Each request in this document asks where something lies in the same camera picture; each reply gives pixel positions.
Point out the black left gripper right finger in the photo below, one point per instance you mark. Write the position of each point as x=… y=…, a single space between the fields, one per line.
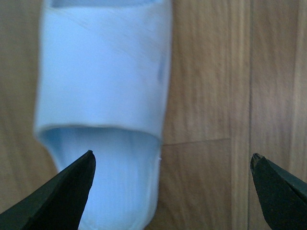
x=282 y=196

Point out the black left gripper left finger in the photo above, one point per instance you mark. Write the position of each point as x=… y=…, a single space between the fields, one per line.
x=56 y=205

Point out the light blue slide slipper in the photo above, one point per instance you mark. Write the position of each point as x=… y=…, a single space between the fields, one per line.
x=104 y=72

